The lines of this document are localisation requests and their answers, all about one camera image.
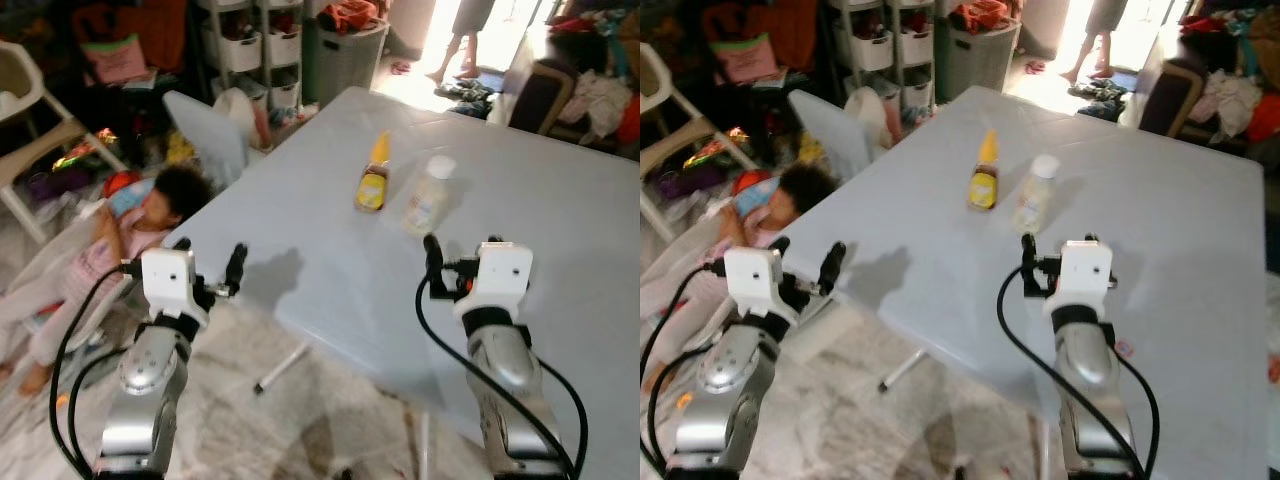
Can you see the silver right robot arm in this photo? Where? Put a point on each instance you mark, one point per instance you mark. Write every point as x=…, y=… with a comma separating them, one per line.
x=1090, y=390
x=505, y=390

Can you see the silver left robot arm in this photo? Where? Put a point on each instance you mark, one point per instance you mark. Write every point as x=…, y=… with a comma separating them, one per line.
x=150, y=400
x=725, y=400

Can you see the child in pink clothes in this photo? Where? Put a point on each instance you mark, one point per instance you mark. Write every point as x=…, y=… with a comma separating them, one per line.
x=800, y=190
x=180, y=190

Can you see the clear bottle with white cap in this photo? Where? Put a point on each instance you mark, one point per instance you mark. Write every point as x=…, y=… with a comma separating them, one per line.
x=428, y=200
x=1033, y=200

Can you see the yellow squeeze bottle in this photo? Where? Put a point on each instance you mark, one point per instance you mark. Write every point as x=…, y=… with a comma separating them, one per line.
x=983, y=190
x=372, y=190

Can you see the metal table leg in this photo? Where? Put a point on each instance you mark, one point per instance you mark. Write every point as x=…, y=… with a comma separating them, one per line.
x=280, y=368
x=900, y=370

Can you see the light blue plastic panel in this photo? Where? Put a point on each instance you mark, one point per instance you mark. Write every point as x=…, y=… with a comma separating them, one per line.
x=830, y=130
x=205, y=135

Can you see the dark armchair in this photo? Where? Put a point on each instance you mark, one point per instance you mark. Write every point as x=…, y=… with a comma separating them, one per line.
x=1165, y=100
x=540, y=100

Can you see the pale clothes pile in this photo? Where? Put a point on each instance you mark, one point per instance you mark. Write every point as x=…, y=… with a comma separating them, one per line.
x=1230, y=100
x=597, y=100

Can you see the pink slipper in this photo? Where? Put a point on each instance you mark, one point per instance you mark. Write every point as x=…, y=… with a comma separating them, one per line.
x=401, y=67
x=1036, y=67

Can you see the pink bag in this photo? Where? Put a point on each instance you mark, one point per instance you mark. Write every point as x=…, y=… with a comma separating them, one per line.
x=115, y=60
x=750, y=60

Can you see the grey laundry basket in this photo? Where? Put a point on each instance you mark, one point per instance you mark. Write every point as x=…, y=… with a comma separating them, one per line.
x=350, y=60
x=980, y=60

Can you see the white drawer rack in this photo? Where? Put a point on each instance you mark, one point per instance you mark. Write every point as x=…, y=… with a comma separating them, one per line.
x=240, y=50
x=870, y=50

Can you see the white high chair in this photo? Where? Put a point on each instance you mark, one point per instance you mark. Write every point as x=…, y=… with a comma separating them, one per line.
x=20, y=90
x=655, y=80

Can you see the standing barefoot person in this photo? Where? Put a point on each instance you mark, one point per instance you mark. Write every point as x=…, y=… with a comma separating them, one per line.
x=465, y=15
x=1105, y=15

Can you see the orange clothes heap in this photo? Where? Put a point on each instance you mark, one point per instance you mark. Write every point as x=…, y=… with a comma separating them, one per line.
x=980, y=15
x=350, y=15

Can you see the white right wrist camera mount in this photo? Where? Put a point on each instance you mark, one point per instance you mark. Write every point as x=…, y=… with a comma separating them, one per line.
x=500, y=275
x=1085, y=272

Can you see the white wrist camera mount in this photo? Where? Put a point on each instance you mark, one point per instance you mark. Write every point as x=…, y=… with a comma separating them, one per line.
x=168, y=280
x=752, y=278
x=500, y=275
x=1085, y=272

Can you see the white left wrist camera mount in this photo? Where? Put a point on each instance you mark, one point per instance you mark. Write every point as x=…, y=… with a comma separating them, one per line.
x=168, y=280
x=752, y=278

